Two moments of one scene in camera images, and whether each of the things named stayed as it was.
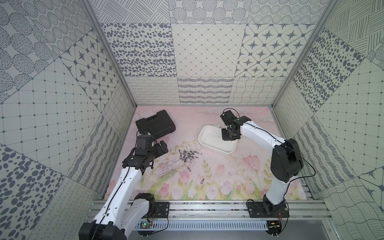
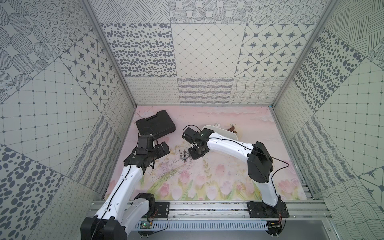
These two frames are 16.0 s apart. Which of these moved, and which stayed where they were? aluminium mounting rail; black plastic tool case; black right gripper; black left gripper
Moved: black right gripper
Stayed: aluminium mounting rail; black plastic tool case; black left gripper
